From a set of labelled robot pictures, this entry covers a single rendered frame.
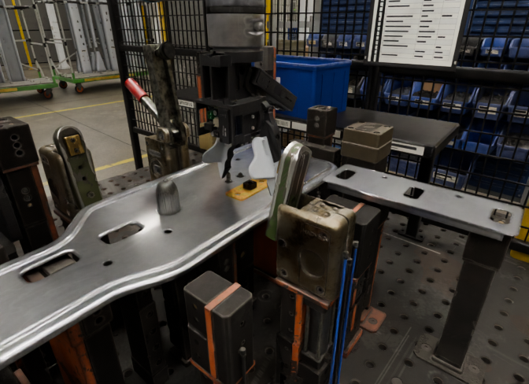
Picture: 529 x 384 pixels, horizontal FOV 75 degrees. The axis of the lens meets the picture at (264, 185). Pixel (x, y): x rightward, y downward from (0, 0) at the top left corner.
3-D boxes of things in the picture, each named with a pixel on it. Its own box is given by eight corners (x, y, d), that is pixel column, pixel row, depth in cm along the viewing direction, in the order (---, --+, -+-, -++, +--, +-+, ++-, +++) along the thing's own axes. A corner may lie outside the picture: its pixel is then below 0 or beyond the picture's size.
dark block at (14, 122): (65, 350, 64) (-13, 129, 46) (49, 331, 68) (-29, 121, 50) (91, 333, 67) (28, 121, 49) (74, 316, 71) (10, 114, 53)
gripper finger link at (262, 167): (252, 206, 50) (230, 145, 49) (276, 192, 54) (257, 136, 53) (268, 204, 48) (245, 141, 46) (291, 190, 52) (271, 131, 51)
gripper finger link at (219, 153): (190, 175, 57) (203, 130, 51) (216, 164, 61) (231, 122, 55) (202, 187, 56) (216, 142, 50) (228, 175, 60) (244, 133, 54)
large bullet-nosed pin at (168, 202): (168, 227, 49) (162, 185, 47) (155, 219, 51) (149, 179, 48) (186, 217, 52) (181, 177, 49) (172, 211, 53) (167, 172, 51)
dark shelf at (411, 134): (432, 160, 69) (435, 146, 67) (157, 101, 119) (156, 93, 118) (457, 134, 84) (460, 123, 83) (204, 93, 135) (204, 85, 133)
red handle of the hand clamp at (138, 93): (168, 133, 62) (119, 77, 66) (164, 142, 64) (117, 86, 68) (186, 128, 65) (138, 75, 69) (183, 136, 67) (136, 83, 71)
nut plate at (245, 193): (242, 201, 53) (241, 194, 52) (223, 194, 55) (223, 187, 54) (274, 183, 59) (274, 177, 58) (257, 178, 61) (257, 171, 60)
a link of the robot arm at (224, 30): (234, 15, 49) (279, 14, 45) (234, 49, 51) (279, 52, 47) (194, 13, 44) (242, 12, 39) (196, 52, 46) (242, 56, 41)
